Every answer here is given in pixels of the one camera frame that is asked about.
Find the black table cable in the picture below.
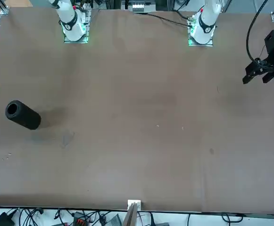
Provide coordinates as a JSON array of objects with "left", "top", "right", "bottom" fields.
[{"left": 146, "top": 13, "right": 193, "bottom": 27}]

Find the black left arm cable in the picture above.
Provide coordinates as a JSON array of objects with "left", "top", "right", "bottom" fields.
[{"left": 246, "top": 0, "right": 269, "bottom": 63}]

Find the white terminal box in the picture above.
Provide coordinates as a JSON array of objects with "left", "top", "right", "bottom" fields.
[{"left": 132, "top": 2, "right": 145, "bottom": 13}]

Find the orange black device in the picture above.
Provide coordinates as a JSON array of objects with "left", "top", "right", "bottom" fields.
[{"left": 72, "top": 211, "right": 91, "bottom": 226}]

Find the grey adapter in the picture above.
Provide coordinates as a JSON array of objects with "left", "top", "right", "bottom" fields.
[{"left": 108, "top": 214, "right": 122, "bottom": 226}]

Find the black adapter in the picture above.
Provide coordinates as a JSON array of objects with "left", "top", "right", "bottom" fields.
[{"left": 0, "top": 211, "right": 16, "bottom": 226}]

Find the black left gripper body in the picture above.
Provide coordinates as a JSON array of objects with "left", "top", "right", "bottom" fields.
[{"left": 245, "top": 29, "right": 274, "bottom": 74}]

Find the aluminium camera post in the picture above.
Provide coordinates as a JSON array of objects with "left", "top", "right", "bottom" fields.
[{"left": 124, "top": 199, "right": 142, "bottom": 226}]

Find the black ribbed vase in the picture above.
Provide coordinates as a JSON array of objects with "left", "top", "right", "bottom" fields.
[{"left": 5, "top": 100, "right": 42, "bottom": 130}]

